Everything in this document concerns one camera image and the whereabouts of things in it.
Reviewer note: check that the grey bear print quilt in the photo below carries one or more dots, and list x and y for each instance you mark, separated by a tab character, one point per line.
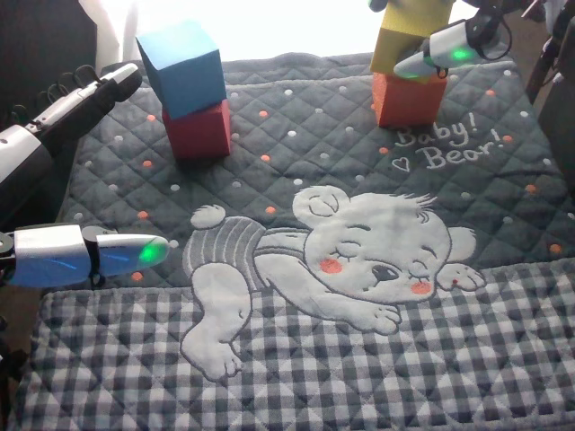
314	359

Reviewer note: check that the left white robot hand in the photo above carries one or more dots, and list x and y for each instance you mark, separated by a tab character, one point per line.
45	251

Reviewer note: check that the red foam cube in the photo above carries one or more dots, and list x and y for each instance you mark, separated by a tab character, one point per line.
197	134

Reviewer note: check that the orange foam cube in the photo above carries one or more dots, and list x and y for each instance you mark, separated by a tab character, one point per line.
409	103

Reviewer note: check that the light blue foam cube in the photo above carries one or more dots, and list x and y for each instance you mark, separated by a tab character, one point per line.
179	67

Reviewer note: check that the yellow foam cube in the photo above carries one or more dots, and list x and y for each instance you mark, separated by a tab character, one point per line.
404	27

